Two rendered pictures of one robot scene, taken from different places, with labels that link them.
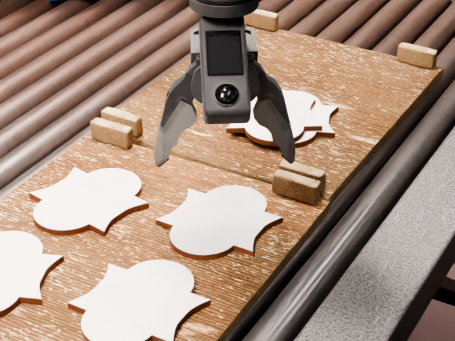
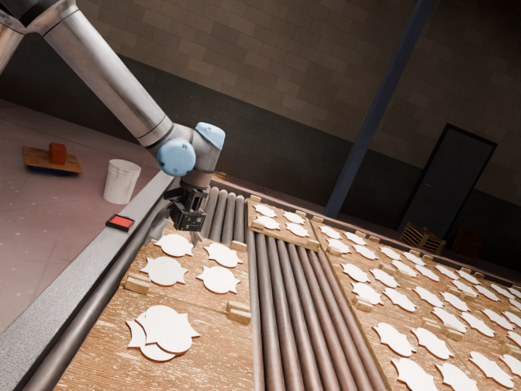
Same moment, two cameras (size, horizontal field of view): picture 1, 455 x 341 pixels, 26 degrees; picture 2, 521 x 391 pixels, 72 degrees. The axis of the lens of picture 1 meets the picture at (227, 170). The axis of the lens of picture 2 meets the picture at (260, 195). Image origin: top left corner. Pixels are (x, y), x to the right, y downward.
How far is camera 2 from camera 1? 1.80 m
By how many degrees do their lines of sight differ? 120
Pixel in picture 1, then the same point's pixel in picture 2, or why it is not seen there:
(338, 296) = (108, 257)
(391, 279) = (87, 261)
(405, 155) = (74, 326)
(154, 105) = (237, 342)
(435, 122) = (46, 365)
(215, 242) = (161, 260)
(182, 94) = not seen: hidden behind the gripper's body
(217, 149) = (185, 310)
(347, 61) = not seen: outside the picture
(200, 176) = (184, 294)
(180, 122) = not seen: hidden behind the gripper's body
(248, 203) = (156, 275)
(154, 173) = (205, 295)
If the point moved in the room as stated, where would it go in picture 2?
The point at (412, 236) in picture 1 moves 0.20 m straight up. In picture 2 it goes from (75, 279) to (94, 207)
